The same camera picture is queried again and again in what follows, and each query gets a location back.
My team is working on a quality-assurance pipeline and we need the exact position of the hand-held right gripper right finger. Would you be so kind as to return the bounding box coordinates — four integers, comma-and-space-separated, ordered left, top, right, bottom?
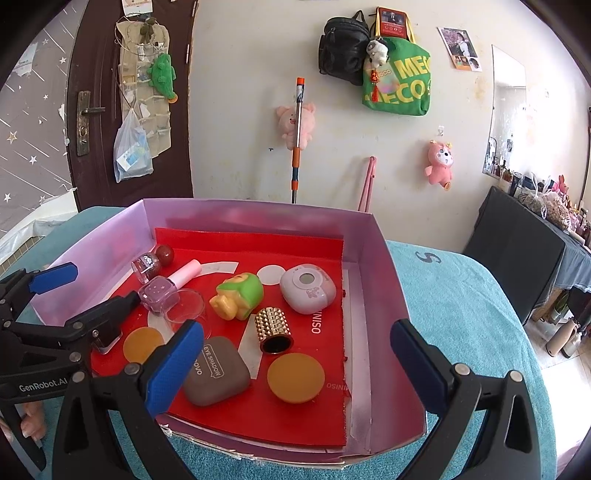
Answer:
390, 318, 542, 480

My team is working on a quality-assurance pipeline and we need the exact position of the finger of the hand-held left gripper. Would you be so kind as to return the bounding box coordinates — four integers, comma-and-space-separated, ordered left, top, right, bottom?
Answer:
0, 262, 78, 324
0, 291, 141, 365

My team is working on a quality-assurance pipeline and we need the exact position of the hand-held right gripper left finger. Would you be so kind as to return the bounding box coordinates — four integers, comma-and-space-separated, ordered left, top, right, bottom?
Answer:
51, 318, 206, 480

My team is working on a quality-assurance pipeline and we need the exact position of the amber round jar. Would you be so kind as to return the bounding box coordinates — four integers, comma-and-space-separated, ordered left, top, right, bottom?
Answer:
267, 353, 325, 404
123, 328, 166, 364

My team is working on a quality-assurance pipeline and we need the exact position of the brown eye shadow case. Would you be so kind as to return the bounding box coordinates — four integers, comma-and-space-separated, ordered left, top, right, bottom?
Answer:
181, 336, 251, 407

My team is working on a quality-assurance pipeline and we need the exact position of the pink nail polish bottle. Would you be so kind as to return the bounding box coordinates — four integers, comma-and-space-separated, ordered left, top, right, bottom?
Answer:
139, 259, 201, 315

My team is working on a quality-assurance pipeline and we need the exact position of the glitter nail polish bottle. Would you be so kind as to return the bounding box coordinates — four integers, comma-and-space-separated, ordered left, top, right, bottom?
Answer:
131, 244, 175, 284

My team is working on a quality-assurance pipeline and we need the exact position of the clear plastic cup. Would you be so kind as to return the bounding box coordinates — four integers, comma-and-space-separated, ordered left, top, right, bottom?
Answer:
165, 288, 213, 340

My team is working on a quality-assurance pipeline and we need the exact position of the green yellow toy figure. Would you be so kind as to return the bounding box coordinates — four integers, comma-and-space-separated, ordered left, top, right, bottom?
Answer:
209, 272, 265, 320

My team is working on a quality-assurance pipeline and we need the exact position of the purple cardboard box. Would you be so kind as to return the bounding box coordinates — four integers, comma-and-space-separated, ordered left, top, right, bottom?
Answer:
34, 198, 428, 464

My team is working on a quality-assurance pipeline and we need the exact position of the gold studded tube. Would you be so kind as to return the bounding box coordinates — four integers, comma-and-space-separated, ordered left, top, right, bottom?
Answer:
254, 306, 295, 354

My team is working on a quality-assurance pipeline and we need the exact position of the pink round compact case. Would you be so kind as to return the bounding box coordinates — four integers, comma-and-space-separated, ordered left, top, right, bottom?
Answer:
279, 264, 337, 315

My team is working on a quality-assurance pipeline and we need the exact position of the person's left hand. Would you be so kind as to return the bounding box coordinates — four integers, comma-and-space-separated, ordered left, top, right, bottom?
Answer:
18, 401, 47, 439

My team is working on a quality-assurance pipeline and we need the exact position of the white plastic sheet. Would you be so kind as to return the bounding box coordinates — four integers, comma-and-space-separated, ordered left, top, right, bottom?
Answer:
0, 189, 77, 264

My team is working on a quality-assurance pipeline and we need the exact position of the teal printed blanket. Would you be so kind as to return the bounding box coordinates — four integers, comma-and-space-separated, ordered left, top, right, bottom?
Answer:
0, 205, 546, 480

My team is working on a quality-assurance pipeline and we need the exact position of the clear plastic bag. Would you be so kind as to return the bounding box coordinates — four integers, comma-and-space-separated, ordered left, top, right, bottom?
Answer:
113, 108, 154, 184

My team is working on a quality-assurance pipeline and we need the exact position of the black cloth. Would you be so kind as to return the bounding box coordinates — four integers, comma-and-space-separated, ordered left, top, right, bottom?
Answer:
463, 185, 568, 324

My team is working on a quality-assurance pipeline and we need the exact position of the blue grey tablecloth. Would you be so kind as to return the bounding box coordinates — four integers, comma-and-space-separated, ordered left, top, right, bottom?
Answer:
549, 222, 591, 294

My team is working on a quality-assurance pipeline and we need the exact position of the pink folding stick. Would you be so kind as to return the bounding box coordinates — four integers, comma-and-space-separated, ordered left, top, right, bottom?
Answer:
358, 156, 377, 213

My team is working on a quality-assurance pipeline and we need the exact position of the pink fox plush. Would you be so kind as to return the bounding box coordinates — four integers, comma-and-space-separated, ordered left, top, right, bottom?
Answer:
425, 140, 454, 190

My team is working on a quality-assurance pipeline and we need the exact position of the beige hanging organizer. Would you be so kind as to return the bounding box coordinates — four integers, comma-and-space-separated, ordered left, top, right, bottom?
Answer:
115, 17, 172, 160

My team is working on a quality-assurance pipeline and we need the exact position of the green dinosaur plush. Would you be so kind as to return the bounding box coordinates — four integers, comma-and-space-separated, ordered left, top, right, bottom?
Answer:
148, 52, 179, 103

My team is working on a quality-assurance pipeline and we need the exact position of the dark brown door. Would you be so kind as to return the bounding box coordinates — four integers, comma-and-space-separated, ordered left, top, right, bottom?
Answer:
66, 0, 200, 210

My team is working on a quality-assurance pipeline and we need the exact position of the mop pole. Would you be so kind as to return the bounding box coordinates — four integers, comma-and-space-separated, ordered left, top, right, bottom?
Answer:
291, 77, 306, 204

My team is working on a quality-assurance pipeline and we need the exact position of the pink pig plush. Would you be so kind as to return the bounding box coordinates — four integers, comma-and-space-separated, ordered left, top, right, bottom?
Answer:
276, 102, 317, 151

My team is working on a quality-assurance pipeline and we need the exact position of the green tote bag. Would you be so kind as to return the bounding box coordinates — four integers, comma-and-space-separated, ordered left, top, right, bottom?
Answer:
361, 37, 432, 118

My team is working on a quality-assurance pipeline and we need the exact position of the black backpack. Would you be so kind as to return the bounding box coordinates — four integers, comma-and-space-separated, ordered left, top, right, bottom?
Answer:
318, 10, 370, 87

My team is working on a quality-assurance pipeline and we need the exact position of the red yellow bag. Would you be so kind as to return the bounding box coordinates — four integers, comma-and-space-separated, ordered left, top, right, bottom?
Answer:
375, 6, 413, 40

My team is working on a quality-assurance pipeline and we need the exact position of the metal door handle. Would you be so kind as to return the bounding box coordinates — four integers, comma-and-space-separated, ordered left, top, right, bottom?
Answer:
76, 91, 106, 157

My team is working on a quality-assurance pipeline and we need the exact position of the wall mirror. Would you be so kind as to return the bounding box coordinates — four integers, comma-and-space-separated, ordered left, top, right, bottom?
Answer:
482, 45, 527, 181

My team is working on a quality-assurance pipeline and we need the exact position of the white plush keychain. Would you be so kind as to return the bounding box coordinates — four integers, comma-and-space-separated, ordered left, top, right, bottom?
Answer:
366, 38, 389, 69

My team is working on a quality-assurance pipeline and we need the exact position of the photo wall poster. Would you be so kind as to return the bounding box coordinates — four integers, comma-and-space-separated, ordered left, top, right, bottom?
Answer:
438, 26, 482, 72

